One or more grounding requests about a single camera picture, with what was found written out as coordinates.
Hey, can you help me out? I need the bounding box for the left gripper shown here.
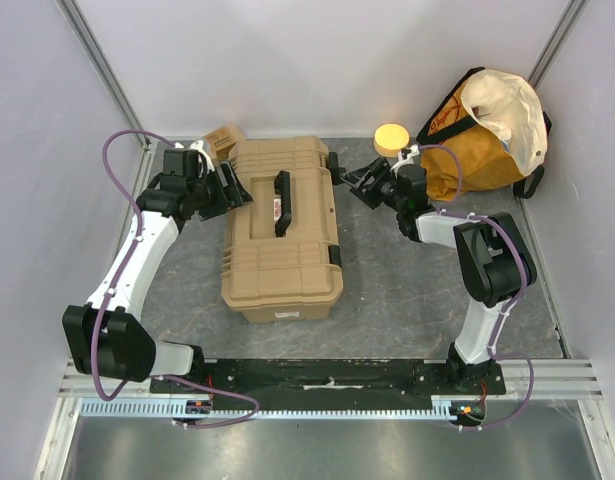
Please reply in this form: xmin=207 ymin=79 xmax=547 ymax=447
xmin=188 ymin=161 xmax=252 ymax=222

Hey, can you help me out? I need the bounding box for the tan plastic tool box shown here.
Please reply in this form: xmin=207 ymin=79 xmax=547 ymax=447
xmin=221 ymin=136 xmax=343 ymax=323

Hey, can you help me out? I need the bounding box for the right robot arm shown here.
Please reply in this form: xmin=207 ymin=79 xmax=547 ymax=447
xmin=330 ymin=157 xmax=537 ymax=394

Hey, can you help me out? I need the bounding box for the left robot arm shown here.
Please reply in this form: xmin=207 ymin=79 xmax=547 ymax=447
xmin=62 ymin=147 xmax=252 ymax=393

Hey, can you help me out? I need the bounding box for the small cardboard box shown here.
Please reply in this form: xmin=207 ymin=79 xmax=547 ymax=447
xmin=202 ymin=123 xmax=245 ymax=162

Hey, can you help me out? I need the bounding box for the yellow round sponge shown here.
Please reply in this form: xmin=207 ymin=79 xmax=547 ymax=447
xmin=374 ymin=123 xmax=410 ymax=158

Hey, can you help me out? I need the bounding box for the yellow and cream tote bag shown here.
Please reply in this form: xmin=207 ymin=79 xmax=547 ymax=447
xmin=416 ymin=67 xmax=552 ymax=202

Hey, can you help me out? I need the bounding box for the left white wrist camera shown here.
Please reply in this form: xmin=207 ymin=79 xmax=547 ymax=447
xmin=189 ymin=139 xmax=215 ymax=172

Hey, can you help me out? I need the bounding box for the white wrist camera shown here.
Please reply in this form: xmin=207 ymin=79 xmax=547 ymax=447
xmin=189 ymin=139 xmax=215 ymax=172
xmin=390 ymin=144 xmax=420 ymax=177

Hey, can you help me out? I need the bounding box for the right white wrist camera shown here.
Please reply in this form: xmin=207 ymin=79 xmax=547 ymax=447
xmin=390 ymin=144 xmax=420 ymax=177

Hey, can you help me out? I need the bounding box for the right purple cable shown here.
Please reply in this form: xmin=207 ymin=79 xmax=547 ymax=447
xmin=406 ymin=143 xmax=535 ymax=432

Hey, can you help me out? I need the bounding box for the purple cable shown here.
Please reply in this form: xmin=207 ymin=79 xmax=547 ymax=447
xmin=406 ymin=143 xmax=535 ymax=432
xmin=91 ymin=129 xmax=261 ymax=430

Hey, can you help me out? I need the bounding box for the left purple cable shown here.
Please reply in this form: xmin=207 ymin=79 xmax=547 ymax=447
xmin=91 ymin=129 xmax=261 ymax=430

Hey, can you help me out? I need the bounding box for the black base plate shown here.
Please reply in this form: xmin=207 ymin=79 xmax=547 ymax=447
xmin=149 ymin=357 xmax=508 ymax=412

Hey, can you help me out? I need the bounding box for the slotted cable duct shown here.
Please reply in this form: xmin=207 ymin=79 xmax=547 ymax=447
xmin=79 ymin=398 xmax=467 ymax=422

